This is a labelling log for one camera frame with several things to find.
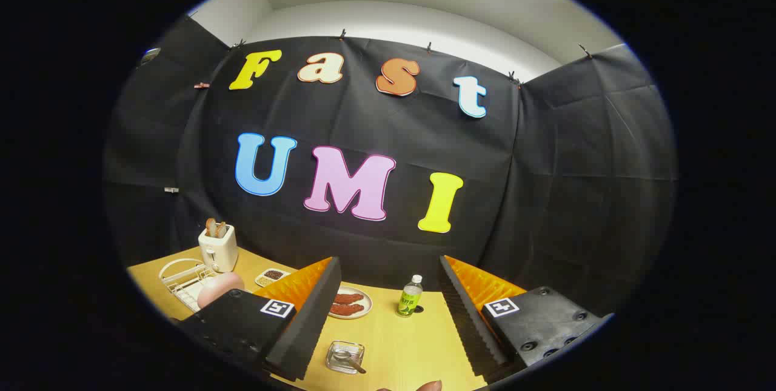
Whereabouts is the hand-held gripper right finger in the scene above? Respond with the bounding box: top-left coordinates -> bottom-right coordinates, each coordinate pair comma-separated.
439,255 -> 614,381

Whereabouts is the metal wire basket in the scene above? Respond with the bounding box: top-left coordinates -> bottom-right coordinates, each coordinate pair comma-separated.
326,341 -> 366,375

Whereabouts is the white oval sausage plate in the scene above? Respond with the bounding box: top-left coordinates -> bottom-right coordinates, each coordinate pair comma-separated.
327,286 -> 373,319

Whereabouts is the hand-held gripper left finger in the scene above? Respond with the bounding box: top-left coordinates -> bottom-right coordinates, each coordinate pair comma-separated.
176,256 -> 342,382

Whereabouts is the white dish rack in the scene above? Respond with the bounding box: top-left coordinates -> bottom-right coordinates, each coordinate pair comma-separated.
159,258 -> 219,313

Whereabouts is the pink plate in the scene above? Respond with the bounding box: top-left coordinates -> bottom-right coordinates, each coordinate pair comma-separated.
197,272 -> 246,310

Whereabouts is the white toaster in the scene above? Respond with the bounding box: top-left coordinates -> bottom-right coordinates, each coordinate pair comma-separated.
198,224 -> 238,273

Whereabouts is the wooden handled spoon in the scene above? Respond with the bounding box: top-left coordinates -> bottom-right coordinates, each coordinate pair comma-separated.
335,350 -> 367,375

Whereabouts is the white divided seed tray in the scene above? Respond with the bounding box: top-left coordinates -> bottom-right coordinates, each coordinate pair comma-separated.
255,268 -> 292,288

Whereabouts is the green label drink bottle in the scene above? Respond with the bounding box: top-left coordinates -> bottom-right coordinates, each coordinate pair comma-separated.
396,275 -> 424,318

